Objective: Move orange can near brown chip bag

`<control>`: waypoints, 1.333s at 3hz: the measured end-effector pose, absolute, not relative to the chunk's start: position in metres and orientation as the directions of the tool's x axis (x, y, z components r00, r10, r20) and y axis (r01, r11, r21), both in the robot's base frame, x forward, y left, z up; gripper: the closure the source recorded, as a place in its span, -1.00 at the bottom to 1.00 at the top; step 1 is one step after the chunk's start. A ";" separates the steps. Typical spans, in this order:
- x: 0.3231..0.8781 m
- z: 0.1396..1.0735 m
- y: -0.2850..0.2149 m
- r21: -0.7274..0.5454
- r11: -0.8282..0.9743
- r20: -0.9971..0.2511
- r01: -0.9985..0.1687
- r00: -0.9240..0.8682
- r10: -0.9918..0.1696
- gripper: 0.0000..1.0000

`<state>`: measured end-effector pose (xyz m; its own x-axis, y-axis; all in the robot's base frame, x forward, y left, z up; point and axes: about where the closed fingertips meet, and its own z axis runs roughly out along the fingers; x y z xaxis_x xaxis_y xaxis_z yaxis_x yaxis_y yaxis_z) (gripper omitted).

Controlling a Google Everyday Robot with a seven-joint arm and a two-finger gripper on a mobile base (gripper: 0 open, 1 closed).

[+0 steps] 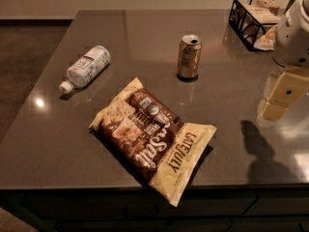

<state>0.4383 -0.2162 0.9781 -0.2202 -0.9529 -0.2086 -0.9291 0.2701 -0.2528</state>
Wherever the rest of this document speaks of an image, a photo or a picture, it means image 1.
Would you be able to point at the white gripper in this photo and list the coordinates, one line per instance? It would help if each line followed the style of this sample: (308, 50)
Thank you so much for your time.
(294, 38)

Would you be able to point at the orange soda can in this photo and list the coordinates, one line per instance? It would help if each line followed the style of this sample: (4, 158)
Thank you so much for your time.
(189, 56)

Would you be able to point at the brown chip bag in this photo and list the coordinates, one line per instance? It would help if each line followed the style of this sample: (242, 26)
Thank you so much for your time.
(161, 147)

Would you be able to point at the napkins in basket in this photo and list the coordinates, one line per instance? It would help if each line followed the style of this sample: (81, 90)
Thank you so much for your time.
(259, 26)

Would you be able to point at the dark cabinet drawers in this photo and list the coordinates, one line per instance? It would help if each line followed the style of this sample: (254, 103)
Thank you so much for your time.
(140, 210)

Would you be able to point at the white plastic bottle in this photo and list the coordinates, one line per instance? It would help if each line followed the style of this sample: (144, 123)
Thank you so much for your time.
(85, 69)

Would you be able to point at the black wire basket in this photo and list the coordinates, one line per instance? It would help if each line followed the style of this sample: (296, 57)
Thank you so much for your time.
(236, 19)

